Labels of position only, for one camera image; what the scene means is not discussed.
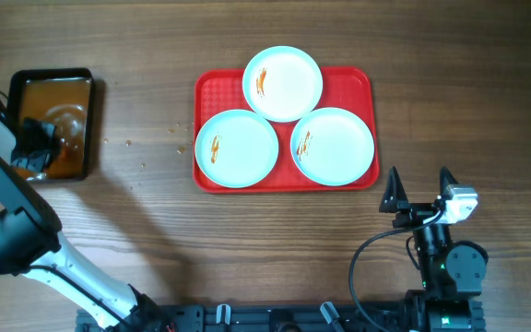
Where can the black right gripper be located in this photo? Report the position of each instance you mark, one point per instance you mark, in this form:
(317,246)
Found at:
(414,212)

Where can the white plate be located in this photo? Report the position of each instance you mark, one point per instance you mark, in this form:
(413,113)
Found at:
(282,84)
(332,146)
(236,148)

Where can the white plate top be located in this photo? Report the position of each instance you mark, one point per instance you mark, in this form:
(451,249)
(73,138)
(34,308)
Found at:
(282,84)

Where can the orange green sponge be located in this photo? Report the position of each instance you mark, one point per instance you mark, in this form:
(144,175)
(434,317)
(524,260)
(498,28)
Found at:
(37,146)

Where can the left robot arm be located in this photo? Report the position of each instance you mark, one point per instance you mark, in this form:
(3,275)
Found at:
(33,245)

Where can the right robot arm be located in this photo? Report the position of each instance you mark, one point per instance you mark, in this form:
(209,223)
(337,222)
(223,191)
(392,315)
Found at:
(451,272)

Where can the red plastic tray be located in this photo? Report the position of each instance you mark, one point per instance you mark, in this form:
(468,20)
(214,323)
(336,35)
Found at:
(219,90)

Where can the black water basin tray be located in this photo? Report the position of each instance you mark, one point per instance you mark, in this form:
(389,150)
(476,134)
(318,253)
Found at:
(65,98)

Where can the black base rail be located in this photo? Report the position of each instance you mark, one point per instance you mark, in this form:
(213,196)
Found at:
(393,316)

